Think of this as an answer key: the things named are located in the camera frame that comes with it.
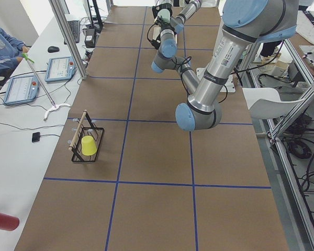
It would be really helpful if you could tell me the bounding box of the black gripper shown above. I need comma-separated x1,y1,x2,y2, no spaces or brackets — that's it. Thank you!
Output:
156,16,173,31
152,4,164,18

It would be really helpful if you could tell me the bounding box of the pale green cup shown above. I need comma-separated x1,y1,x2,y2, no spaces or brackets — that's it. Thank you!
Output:
162,9,172,23

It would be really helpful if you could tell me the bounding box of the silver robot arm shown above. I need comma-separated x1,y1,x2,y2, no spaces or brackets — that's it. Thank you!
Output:
151,0,299,131
152,0,219,33

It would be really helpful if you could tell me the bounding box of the cream rabbit tray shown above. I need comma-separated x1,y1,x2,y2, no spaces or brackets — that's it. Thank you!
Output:
152,26,178,49

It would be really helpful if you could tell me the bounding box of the yellow cup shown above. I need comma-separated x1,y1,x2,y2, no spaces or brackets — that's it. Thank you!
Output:
81,135,97,156

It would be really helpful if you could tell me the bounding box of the black box on desk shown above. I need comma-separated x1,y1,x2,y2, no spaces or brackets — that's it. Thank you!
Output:
84,29,96,48

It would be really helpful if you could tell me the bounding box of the black keyboard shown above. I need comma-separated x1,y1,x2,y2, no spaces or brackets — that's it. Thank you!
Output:
68,20,80,43

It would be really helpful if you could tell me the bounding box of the white central pillar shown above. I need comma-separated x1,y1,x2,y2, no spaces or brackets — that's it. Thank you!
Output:
196,67,236,93

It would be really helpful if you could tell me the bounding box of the far blue teach pendant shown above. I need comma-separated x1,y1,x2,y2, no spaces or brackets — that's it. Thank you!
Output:
45,56,76,83

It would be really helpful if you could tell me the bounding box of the blue teach pendant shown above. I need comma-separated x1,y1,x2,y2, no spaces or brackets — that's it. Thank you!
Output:
3,75,39,106
45,56,76,83

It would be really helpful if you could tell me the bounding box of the black computer mouse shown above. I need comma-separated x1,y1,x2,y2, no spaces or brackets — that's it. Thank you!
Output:
47,46,60,53

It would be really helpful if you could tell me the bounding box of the white plastic chair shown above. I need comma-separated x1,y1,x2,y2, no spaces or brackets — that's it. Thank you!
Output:
242,87,306,119

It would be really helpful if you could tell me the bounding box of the grabber stick tool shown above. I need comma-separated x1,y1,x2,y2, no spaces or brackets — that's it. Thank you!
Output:
22,53,71,121

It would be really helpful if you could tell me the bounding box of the near blue teach pendant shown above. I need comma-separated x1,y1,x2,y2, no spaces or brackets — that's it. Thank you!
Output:
3,75,39,106

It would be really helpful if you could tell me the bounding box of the seated person blue sweater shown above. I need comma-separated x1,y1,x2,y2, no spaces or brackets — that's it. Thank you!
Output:
0,28,30,86

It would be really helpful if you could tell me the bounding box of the brown paper table mat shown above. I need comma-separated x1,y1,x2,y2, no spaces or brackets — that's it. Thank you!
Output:
16,7,288,250

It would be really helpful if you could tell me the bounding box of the small black square device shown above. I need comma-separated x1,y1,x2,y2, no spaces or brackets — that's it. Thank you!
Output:
31,132,41,143

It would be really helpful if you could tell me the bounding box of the red bottle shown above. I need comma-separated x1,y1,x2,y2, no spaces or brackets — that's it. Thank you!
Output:
0,213,20,231

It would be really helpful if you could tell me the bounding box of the aluminium frame post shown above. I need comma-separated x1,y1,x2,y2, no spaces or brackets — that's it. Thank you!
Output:
49,0,87,80

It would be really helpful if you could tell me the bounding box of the black wire cup rack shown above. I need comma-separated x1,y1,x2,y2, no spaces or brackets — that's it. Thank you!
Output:
69,110,105,163

